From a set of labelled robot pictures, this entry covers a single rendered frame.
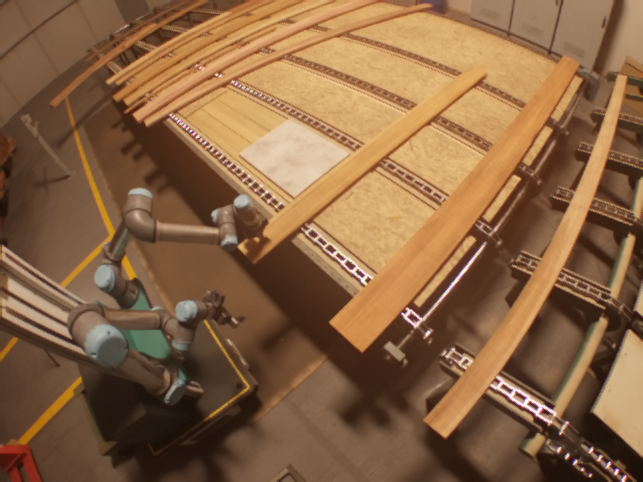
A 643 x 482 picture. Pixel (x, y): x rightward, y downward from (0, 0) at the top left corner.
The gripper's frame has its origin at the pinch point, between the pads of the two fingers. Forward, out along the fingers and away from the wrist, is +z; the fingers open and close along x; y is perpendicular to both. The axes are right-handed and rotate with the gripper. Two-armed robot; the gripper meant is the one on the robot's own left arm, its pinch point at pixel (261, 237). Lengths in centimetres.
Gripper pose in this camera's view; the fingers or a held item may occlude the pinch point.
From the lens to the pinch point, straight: 167.6
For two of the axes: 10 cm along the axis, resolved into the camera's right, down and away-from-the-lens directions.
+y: 6.8, 5.7, -4.6
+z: 1.4, 5.2, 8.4
